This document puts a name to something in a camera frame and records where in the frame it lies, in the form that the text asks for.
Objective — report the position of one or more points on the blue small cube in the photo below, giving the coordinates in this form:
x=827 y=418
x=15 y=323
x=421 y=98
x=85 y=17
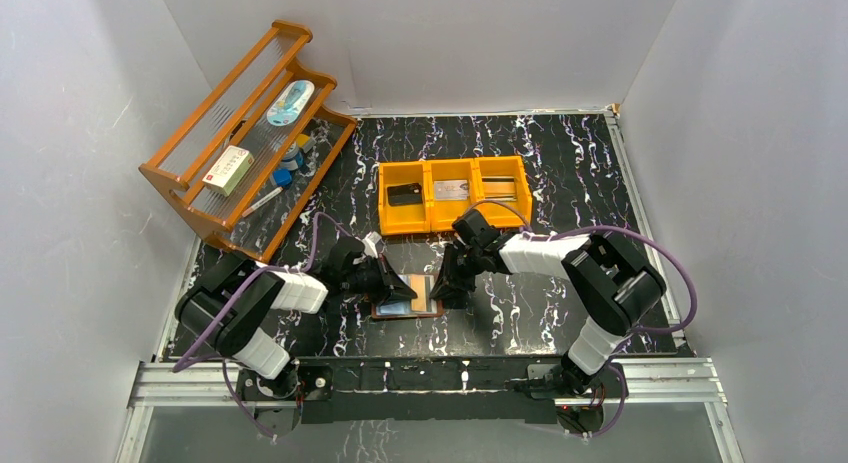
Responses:
x=281 y=178

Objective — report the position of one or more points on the black card in bin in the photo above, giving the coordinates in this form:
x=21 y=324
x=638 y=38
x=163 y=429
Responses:
x=404 y=195

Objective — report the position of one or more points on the blue white tape roll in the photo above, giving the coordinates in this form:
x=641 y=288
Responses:
x=293 y=160

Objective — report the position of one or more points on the white red box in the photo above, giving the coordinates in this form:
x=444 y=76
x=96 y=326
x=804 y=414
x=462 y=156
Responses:
x=228 y=170

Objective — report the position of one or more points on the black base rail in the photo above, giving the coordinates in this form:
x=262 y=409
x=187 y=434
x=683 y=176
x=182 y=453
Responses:
x=528 y=389

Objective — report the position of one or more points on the tan card in bin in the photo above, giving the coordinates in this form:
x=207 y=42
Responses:
x=499 y=188

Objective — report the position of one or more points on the white blue oval case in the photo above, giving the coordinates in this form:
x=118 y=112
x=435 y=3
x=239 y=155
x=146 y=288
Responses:
x=289 y=105

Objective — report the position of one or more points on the orange wooden shelf rack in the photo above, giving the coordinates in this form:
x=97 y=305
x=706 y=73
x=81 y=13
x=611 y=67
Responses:
x=234 y=113

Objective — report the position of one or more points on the aluminium frame rail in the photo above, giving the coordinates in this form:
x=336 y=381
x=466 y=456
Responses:
x=651 y=381

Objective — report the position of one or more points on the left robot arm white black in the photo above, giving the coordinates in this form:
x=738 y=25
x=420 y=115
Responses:
x=226 y=306

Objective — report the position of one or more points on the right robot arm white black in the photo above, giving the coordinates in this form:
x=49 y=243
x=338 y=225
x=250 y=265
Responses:
x=616 y=284

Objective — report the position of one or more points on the yellow left bin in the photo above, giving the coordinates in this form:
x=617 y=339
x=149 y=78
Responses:
x=406 y=219

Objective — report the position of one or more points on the white marker pen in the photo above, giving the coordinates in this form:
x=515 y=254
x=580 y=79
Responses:
x=262 y=201

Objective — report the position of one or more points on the orange leather card holder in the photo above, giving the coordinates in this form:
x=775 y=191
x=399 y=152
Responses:
x=401 y=307

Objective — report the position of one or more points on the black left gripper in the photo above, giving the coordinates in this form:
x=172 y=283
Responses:
x=381 y=279

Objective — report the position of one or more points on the yellow bin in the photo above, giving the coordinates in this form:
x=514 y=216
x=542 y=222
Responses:
x=406 y=219
x=444 y=213
x=514 y=214

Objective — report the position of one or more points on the yellow middle bin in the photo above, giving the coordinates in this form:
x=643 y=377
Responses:
x=444 y=213

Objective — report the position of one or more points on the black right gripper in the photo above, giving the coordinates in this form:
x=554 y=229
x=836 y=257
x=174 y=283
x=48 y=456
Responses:
x=449 y=285

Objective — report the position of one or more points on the yellow right bin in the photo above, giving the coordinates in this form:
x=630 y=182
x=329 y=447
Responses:
x=514 y=214

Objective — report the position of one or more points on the grey card in bin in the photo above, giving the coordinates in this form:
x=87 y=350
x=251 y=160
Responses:
x=451 y=190

